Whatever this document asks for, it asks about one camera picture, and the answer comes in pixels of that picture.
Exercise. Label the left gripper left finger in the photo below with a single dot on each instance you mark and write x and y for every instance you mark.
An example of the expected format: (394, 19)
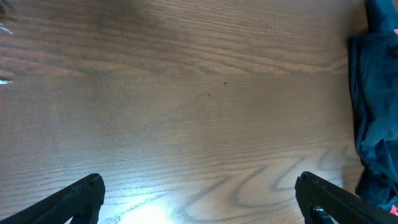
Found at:
(80, 202)

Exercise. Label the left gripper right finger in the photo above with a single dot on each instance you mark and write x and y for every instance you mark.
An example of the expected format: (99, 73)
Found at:
(322, 202)

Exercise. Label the dark navy shorts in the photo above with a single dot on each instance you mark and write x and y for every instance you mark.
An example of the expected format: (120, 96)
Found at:
(372, 73)

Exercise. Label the folded light blue denim shorts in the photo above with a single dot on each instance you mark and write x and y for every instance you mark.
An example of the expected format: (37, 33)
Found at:
(6, 14)

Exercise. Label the blue t-shirt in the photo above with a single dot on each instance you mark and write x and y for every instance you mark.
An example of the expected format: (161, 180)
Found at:
(381, 15)

